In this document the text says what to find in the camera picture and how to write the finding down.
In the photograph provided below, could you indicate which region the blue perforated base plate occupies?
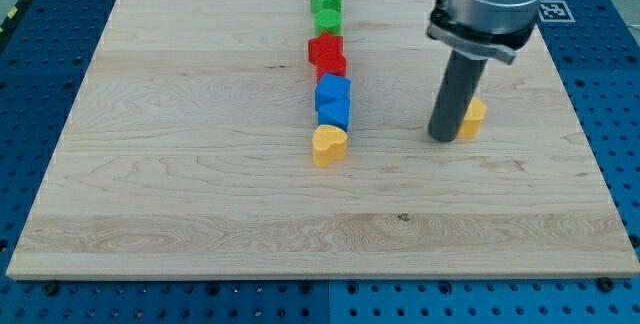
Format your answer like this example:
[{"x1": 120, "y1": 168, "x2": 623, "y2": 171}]
[{"x1": 1, "y1": 0, "x2": 639, "y2": 323}]

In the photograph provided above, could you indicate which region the light wooden board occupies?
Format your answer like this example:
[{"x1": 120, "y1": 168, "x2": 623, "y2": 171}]
[{"x1": 7, "y1": 0, "x2": 639, "y2": 281}]

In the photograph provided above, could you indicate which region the yellow block behind rod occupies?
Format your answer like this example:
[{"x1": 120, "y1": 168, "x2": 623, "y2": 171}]
[{"x1": 456, "y1": 96, "x2": 487, "y2": 139}]

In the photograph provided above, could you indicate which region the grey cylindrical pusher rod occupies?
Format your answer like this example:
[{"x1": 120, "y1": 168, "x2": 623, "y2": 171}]
[{"x1": 427, "y1": 51, "x2": 487, "y2": 142}]

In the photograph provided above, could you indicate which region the blue triangular block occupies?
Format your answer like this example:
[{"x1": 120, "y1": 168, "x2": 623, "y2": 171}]
[{"x1": 318, "y1": 98, "x2": 351, "y2": 131}]

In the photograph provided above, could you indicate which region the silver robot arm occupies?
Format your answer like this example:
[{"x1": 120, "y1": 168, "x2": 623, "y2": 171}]
[{"x1": 426, "y1": 0, "x2": 540, "y2": 65}]

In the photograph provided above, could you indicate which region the white fiducial marker tag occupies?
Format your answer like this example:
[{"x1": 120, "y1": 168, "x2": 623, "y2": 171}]
[{"x1": 538, "y1": 0, "x2": 575, "y2": 23}]

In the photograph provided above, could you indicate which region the red star block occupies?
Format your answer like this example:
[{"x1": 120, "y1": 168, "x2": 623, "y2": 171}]
[{"x1": 307, "y1": 31, "x2": 344, "y2": 64}]

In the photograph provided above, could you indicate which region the red hexagon block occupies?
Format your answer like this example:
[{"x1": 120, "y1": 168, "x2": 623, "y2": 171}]
[{"x1": 315, "y1": 52, "x2": 347, "y2": 83}]

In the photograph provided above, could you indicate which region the green cylinder block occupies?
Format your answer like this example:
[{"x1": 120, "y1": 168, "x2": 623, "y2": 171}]
[{"x1": 314, "y1": 9, "x2": 342, "y2": 36}]

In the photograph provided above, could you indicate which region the blue cube block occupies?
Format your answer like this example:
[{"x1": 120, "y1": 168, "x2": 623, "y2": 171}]
[{"x1": 315, "y1": 73, "x2": 351, "y2": 111}]

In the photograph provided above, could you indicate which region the yellow heart block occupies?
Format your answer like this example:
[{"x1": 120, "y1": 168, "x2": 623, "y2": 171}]
[{"x1": 312, "y1": 124, "x2": 348, "y2": 168}]

